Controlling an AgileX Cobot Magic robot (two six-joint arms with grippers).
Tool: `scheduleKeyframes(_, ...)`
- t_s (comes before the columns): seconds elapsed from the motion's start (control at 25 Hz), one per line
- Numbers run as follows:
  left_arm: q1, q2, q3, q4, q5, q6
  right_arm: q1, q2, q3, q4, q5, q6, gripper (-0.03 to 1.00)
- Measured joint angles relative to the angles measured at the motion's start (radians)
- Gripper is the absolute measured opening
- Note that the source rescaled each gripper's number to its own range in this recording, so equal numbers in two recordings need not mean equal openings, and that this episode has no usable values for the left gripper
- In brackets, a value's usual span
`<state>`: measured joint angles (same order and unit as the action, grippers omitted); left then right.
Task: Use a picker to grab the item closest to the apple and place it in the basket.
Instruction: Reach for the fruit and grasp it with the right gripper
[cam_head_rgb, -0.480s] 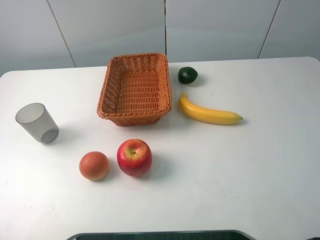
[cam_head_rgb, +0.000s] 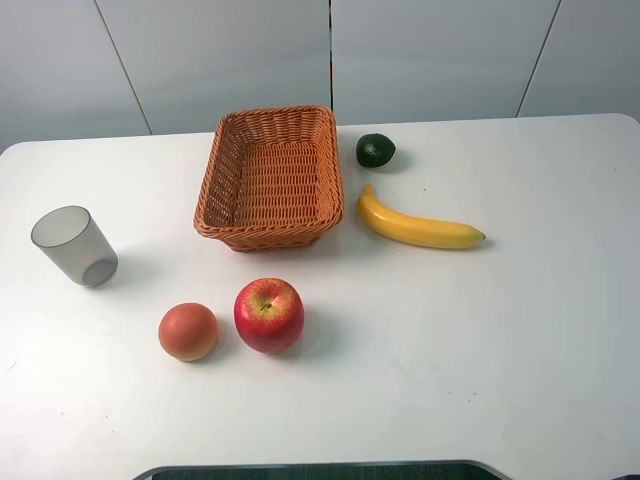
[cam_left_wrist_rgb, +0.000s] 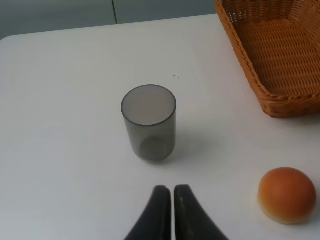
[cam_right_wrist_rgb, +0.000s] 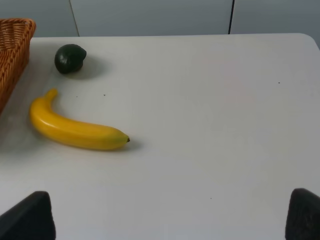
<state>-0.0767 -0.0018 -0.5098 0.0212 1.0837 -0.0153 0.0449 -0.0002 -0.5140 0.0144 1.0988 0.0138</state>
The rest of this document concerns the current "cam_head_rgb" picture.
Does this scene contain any orange fruit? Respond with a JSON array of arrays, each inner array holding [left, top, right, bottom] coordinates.
[[158, 303, 219, 362]]

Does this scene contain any red apple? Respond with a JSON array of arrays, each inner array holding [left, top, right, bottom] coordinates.
[[234, 278, 304, 355]]

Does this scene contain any orange wicker basket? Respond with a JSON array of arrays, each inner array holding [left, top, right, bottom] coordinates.
[[193, 105, 344, 252]]

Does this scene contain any yellow banana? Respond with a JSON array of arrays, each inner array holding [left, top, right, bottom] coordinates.
[[356, 184, 486, 250]]

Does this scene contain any grey translucent plastic cup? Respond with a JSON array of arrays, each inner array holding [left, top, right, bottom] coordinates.
[[30, 205, 118, 288]]

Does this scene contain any dark green avocado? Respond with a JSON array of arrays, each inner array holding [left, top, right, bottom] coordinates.
[[356, 133, 396, 168]]

